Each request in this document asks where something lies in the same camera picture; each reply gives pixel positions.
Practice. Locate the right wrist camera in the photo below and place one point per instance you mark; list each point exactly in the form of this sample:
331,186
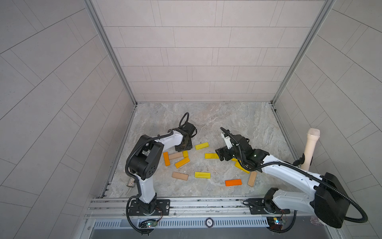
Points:
227,140

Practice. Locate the circuit board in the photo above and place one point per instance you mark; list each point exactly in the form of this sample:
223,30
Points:
276,223
148,224

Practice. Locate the tan block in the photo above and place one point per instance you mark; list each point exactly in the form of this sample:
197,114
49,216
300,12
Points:
252,179
176,155
180,176

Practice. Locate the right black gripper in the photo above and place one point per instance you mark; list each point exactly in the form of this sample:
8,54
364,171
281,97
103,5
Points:
225,150

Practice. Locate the glitter silver microphone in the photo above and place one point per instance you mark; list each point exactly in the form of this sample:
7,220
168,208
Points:
131,183

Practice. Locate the yellow block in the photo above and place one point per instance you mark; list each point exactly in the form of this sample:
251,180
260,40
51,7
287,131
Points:
237,164
202,146
203,175
211,156
185,154

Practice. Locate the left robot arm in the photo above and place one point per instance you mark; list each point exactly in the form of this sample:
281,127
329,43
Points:
145,157

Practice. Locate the left circuit board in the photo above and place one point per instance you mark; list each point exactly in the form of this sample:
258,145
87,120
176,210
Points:
148,224

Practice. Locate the right circuit board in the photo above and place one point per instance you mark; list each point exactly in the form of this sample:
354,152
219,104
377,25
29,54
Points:
276,223

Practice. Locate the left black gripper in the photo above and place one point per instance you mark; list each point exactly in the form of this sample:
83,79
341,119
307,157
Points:
178,149

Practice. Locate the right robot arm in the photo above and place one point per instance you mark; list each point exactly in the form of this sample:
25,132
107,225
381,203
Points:
322,195

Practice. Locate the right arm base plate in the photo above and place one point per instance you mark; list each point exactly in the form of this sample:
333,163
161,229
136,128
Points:
259,206

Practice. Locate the aluminium rail frame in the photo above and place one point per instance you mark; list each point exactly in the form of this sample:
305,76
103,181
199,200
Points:
182,207

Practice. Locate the beige microphone on stand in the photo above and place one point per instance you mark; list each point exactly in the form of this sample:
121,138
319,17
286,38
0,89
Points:
313,136

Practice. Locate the amber orange block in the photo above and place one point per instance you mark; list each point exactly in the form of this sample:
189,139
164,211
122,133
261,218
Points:
182,162

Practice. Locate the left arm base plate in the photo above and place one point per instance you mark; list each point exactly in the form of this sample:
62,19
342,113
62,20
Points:
158,207

